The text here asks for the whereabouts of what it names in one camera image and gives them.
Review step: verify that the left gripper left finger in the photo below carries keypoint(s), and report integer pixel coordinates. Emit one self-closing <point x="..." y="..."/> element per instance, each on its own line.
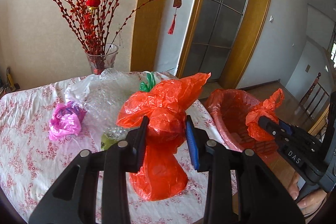
<point x="72" y="197"/>

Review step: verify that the yellow-green plastic bag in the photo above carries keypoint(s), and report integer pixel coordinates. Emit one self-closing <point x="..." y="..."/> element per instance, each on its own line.
<point x="108" y="139"/>

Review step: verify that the wooden chair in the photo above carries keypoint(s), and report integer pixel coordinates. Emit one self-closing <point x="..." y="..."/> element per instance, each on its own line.
<point x="314" y="96"/>

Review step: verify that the clear glass vase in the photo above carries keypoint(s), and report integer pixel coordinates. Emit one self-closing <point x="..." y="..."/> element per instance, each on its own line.
<point x="98" y="63"/>

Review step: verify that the red tassel hanging charm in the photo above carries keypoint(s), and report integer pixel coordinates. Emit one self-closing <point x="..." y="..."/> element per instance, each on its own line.
<point x="177" y="5"/>

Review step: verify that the large orange plastic bag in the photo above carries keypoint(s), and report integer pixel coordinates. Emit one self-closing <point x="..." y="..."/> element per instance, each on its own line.
<point x="161" y="176"/>

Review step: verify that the pink plastic bag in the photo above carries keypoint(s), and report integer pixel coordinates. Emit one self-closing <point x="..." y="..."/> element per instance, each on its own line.
<point x="66" y="120"/>

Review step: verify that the clear bubble wrap sheet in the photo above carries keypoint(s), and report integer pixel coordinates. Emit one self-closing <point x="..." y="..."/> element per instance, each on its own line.
<point x="113" y="91"/>

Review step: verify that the small red lantern ornament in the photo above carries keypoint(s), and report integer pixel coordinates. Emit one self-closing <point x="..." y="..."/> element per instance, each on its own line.
<point x="93" y="4"/>

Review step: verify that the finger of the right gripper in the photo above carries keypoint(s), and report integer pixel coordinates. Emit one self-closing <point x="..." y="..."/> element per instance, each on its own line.
<point x="272" y="128"/>
<point x="288" y="128"/>

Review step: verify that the floral pink white tablecloth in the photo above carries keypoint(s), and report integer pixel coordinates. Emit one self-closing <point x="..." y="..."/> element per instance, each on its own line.
<point x="31" y="162"/>

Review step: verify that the person's right hand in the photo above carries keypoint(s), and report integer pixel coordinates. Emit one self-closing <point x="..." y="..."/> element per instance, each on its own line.
<point x="309" y="204"/>

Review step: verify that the small orange knotted bag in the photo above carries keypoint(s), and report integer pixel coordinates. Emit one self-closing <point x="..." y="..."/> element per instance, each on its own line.
<point x="263" y="113"/>

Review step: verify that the yellow handled tool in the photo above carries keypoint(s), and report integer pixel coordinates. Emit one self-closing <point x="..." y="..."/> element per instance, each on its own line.
<point x="10" y="81"/>

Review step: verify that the green knotted plastic bag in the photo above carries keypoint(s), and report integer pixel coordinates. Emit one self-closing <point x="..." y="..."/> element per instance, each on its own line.
<point x="149" y="84"/>

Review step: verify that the wooden framed glass door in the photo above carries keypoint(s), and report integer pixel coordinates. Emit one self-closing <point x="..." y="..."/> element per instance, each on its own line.
<point x="221" y="38"/>

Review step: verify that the white plastic bag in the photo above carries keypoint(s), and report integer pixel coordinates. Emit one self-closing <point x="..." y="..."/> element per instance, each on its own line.
<point x="80" y="92"/>

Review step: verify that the red lined trash basket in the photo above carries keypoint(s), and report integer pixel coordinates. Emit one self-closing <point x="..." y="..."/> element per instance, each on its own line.
<point x="236" y="113"/>

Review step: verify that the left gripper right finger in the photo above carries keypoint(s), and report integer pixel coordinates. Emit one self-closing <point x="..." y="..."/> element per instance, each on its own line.
<point x="241" y="188"/>

